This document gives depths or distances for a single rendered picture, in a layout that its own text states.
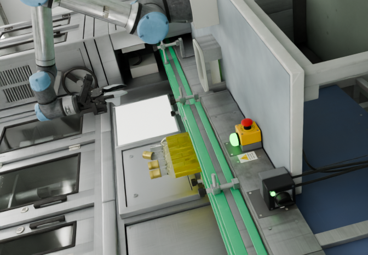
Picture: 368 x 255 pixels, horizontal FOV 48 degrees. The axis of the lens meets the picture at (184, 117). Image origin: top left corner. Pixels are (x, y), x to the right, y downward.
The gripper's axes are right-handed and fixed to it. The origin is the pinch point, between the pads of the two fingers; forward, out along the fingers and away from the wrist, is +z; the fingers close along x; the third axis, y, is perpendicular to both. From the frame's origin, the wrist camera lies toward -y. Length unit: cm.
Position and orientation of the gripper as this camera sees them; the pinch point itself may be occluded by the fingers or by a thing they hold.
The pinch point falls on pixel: (123, 87)
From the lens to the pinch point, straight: 167.4
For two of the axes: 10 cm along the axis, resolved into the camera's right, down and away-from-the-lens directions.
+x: 1.7, 4.9, -8.5
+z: 9.7, -2.4, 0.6
